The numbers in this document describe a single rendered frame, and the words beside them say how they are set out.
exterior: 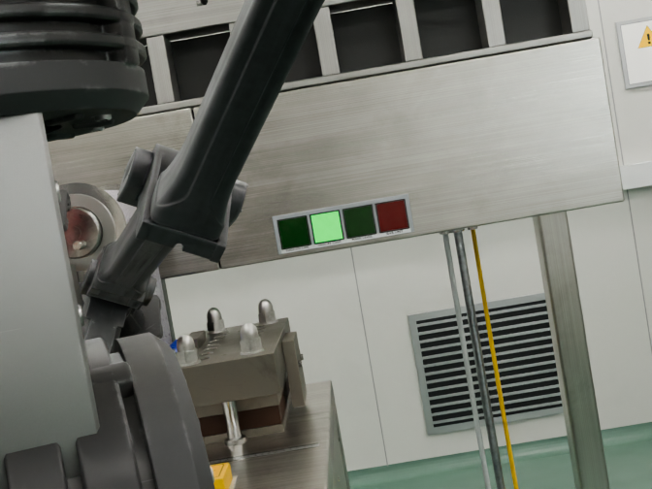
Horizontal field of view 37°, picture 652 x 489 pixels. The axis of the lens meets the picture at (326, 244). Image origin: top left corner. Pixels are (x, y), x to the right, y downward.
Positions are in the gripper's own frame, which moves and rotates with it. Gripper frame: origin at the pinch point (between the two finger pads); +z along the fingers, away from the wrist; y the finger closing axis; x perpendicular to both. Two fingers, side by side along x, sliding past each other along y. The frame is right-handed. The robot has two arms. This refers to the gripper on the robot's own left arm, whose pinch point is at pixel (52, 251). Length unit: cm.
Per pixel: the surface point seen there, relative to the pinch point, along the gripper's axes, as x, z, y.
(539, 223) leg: 28, 50, 79
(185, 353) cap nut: -11.5, 14.2, 15.6
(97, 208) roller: 7.3, 0.5, 6.1
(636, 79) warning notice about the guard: 196, 193, 165
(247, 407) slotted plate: -16.5, 24.0, 22.6
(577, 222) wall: 154, 228, 132
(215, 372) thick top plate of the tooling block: -14.7, 15.3, 19.7
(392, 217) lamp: 21, 33, 50
